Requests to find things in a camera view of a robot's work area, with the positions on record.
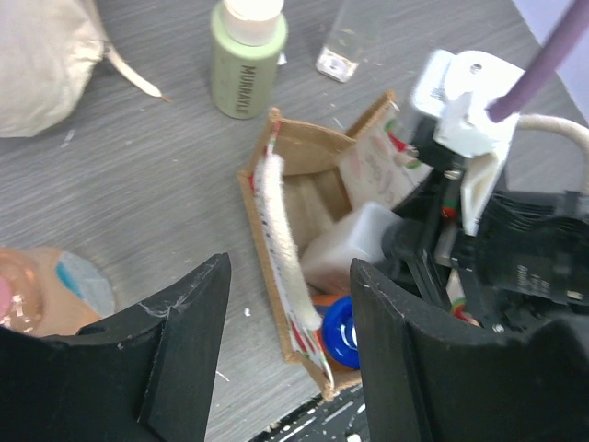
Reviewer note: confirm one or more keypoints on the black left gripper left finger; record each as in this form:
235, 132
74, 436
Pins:
145, 373

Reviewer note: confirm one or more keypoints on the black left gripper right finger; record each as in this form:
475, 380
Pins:
429, 376

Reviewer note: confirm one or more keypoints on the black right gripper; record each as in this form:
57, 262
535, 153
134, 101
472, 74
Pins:
526, 261

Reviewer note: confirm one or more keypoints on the blue bottle white pump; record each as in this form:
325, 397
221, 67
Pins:
337, 331

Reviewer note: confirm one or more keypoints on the pink cap amber bottle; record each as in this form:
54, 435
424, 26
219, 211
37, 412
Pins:
47, 291

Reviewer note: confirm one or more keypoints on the white bottle grey cap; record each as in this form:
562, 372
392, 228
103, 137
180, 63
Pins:
327, 260

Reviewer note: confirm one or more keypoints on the canvas tote bag with handles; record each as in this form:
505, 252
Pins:
301, 180

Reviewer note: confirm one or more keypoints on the dark cap clear bottle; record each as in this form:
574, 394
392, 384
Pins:
352, 35

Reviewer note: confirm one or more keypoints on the cream lid green jar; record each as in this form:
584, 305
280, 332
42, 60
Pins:
248, 38

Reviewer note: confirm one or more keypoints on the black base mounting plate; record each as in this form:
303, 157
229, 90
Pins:
317, 420

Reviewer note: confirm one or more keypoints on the beige cloth garment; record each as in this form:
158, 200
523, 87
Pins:
49, 50

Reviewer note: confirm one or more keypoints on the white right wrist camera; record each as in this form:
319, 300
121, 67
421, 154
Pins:
454, 91

